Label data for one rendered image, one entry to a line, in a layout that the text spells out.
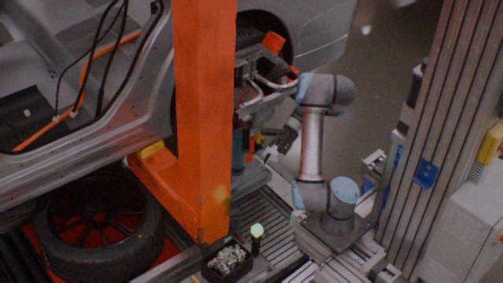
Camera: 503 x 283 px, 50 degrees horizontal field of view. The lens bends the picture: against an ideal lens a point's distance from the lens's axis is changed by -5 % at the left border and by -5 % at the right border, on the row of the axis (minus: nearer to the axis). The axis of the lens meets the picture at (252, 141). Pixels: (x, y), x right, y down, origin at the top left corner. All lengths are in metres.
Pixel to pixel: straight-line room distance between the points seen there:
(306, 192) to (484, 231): 0.68
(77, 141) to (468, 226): 1.66
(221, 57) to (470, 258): 1.15
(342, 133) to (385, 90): 0.69
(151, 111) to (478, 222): 1.53
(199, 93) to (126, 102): 0.66
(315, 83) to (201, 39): 0.51
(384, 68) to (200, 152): 2.92
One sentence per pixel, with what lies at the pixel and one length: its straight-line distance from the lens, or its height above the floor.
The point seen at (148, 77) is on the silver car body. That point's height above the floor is 1.12.
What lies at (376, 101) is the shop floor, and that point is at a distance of 4.48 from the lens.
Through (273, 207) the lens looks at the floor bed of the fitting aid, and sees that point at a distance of 3.47.
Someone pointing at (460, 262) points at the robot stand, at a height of 0.99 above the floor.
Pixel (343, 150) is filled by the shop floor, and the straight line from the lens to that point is 3.97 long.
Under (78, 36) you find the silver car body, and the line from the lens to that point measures 3.17.
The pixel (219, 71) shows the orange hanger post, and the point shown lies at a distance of 2.02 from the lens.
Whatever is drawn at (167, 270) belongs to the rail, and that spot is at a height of 0.38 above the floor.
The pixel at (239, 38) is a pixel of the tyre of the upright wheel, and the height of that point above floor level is 1.17.
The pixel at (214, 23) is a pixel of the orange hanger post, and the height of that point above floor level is 1.67.
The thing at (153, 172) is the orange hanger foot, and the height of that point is 0.68.
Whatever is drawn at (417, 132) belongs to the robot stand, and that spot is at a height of 1.36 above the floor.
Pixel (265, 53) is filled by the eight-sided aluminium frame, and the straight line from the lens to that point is 2.82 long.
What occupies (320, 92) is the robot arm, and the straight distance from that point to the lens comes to 2.17.
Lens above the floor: 2.62
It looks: 42 degrees down
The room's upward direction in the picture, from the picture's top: 4 degrees clockwise
